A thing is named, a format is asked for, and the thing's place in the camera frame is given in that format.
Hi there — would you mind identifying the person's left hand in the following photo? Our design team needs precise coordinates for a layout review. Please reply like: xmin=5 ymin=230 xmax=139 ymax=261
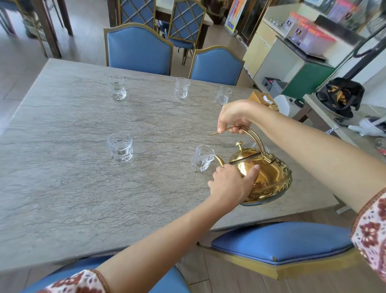
xmin=207 ymin=164 xmax=260 ymax=212

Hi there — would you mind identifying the person's right hand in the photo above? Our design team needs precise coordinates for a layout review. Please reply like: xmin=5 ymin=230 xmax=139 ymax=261
xmin=217 ymin=100 xmax=260 ymax=134

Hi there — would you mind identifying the gold metal teapot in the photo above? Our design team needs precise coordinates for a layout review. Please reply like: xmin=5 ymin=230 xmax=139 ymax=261
xmin=211 ymin=125 xmax=293 ymax=207

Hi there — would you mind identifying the person's left forearm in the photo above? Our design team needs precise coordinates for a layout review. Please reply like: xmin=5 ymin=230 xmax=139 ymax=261
xmin=96 ymin=193 xmax=239 ymax=293

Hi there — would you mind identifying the person's right forearm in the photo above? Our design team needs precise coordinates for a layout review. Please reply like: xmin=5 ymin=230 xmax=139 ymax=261
xmin=247 ymin=104 xmax=386 ymax=214

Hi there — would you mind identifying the clear cut-glass cup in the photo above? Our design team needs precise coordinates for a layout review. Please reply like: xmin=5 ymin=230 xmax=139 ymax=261
xmin=191 ymin=144 xmax=216 ymax=172
xmin=216 ymin=86 xmax=233 ymax=105
xmin=107 ymin=133 xmax=133 ymax=163
xmin=107 ymin=75 xmax=127 ymax=101
xmin=175 ymin=77 xmax=191 ymax=99

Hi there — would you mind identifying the wooden tissue box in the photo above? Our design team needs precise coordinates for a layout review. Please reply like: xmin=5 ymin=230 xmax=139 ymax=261
xmin=248 ymin=91 xmax=280 ymax=112

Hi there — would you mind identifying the blue upholstered gold-framed chair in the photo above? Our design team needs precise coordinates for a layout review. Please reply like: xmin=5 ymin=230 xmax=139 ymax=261
xmin=103 ymin=23 xmax=174 ymax=76
xmin=197 ymin=222 xmax=365 ymax=281
xmin=21 ymin=255 xmax=191 ymax=293
xmin=188 ymin=45 xmax=245 ymax=86

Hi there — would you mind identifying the white and green counter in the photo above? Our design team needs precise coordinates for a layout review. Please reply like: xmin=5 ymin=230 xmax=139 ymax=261
xmin=243 ymin=3 xmax=344 ymax=101

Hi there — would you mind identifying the white side table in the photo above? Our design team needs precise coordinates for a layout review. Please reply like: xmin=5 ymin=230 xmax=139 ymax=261
xmin=292 ymin=94 xmax=386 ymax=156

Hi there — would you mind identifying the black tray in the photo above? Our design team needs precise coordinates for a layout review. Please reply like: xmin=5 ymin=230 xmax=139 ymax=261
xmin=276 ymin=36 xmax=335 ymax=67

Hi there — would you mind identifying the colourful standing poster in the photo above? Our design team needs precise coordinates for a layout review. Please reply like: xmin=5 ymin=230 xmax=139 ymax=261
xmin=224 ymin=0 xmax=247 ymax=34

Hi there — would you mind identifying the blue lattice-back chair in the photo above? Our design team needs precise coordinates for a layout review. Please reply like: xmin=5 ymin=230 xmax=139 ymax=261
xmin=163 ymin=0 xmax=207 ymax=65
xmin=117 ymin=0 xmax=157 ymax=31

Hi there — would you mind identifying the black bag with gold print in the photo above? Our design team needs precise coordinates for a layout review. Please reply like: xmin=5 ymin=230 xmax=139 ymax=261
xmin=316 ymin=77 xmax=365 ymax=119

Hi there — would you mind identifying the clear box with pink lid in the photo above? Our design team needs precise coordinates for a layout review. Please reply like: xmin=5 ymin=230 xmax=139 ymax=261
xmin=285 ymin=12 xmax=314 ymax=46
xmin=302 ymin=29 xmax=336 ymax=56

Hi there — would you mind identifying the patterned right sleeve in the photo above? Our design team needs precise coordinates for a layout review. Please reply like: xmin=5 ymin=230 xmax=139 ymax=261
xmin=350 ymin=188 xmax=386 ymax=283

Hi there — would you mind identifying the patterned sleeve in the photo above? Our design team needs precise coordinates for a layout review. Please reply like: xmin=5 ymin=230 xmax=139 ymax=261
xmin=350 ymin=188 xmax=386 ymax=283
xmin=36 ymin=269 xmax=110 ymax=293

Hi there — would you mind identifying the patterned left sleeve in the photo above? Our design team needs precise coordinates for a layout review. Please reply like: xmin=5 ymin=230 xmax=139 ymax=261
xmin=36 ymin=269 xmax=110 ymax=293

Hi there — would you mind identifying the dark wooden table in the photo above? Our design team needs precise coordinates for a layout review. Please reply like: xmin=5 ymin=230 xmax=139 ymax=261
xmin=0 ymin=0 xmax=74 ymax=59

